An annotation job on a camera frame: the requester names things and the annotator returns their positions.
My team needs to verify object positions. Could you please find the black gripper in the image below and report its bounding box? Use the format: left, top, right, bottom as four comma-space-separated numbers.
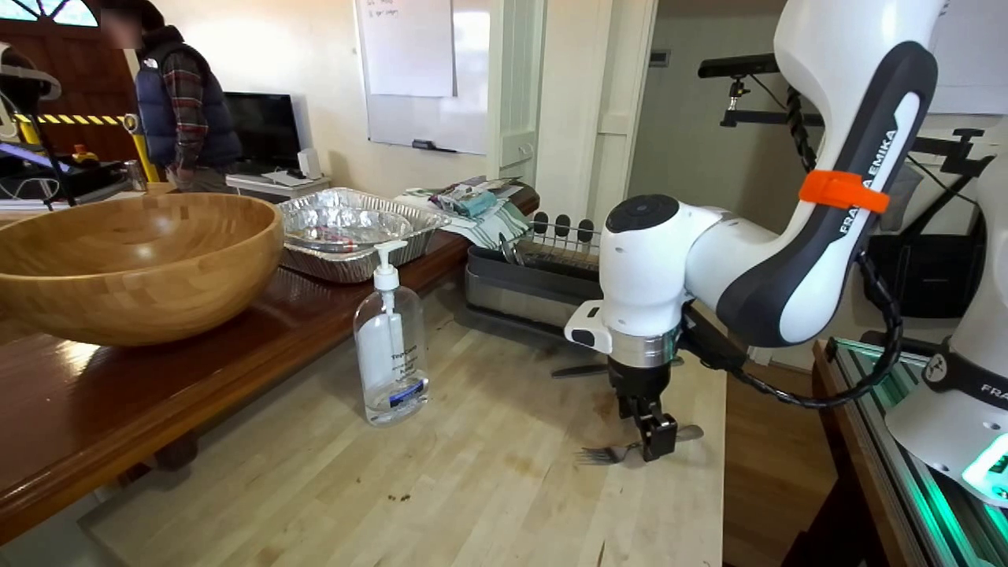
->
608, 359, 681, 466

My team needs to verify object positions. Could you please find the aluminium robot base stand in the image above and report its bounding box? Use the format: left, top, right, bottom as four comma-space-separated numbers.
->
784, 333, 1008, 567

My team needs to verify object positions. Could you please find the clear hand sanitizer bottle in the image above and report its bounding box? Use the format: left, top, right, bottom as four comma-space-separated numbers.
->
348, 240, 431, 427

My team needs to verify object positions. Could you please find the striped grey dish towel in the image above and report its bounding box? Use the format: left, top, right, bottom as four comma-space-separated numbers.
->
402, 174, 543, 257

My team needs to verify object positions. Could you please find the aluminium foil tray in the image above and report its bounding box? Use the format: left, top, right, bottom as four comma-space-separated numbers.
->
275, 187, 444, 288

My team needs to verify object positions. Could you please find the dark wooden side table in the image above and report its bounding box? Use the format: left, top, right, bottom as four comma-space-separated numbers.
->
0, 182, 544, 549

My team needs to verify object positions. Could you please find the large wooden bowl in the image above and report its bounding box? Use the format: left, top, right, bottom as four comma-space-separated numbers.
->
0, 188, 285, 349

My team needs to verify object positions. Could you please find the person in plaid shirt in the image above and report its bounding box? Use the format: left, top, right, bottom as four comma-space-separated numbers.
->
86, 0, 246, 196

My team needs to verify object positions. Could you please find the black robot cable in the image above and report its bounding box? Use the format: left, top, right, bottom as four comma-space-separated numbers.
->
681, 248, 908, 416

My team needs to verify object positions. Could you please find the orange strap on forearm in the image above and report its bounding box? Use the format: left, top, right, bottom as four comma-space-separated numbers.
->
797, 167, 894, 217

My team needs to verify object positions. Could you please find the black camera tripod arm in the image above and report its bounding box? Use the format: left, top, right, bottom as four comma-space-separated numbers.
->
695, 49, 825, 131

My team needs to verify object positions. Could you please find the white wall whiteboard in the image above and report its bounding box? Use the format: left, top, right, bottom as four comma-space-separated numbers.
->
354, 0, 496, 156

